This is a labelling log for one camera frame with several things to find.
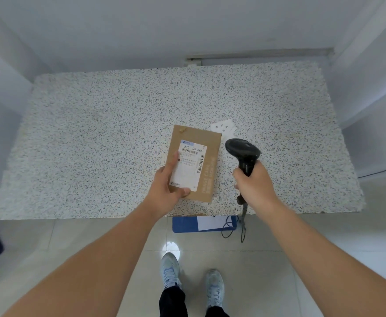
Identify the person's left hand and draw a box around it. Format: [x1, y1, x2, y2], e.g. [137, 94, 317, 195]
[144, 152, 192, 221]

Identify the person's right hand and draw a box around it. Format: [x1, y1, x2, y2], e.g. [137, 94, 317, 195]
[233, 160, 285, 222]

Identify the black barcode scanner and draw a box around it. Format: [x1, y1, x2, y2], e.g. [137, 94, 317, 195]
[225, 138, 261, 206]

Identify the brown cardboard parcel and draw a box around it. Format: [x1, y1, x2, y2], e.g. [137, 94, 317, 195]
[165, 125, 222, 204]

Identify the person's right forearm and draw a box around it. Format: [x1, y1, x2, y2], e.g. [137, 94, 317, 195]
[258, 203, 386, 317]

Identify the person's left forearm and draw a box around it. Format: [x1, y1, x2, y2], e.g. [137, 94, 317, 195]
[1, 204, 168, 317]

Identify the blue flat box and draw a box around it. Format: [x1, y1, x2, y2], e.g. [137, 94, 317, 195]
[172, 215, 238, 234]

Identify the white paper sheet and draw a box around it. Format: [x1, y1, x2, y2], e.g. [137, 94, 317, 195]
[197, 216, 229, 232]

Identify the white paper slip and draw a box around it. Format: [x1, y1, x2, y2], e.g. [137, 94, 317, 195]
[210, 119, 238, 136]

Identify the person's left white sneaker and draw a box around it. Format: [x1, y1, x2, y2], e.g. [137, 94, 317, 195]
[161, 252, 181, 290]

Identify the person's white sneaker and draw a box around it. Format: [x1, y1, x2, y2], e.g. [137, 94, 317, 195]
[205, 269, 225, 309]
[161, 252, 181, 290]

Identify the person's right white sneaker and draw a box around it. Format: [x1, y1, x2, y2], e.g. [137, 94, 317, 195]
[205, 269, 225, 309]

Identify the person's left trouser leg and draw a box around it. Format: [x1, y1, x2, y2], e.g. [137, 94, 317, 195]
[159, 283, 188, 317]

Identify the person's trouser leg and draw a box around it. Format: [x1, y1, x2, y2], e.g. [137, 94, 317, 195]
[159, 283, 188, 317]
[206, 305, 230, 317]

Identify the person's right trouser leg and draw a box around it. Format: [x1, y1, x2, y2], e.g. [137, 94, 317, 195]
[206, 305, 230, 317]

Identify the black scanner cable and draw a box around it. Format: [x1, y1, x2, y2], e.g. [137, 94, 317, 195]
[221, 199, 248, 243]

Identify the grey wall cable duct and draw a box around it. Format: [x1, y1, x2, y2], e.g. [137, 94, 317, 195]
[184, 48, 335, 67]

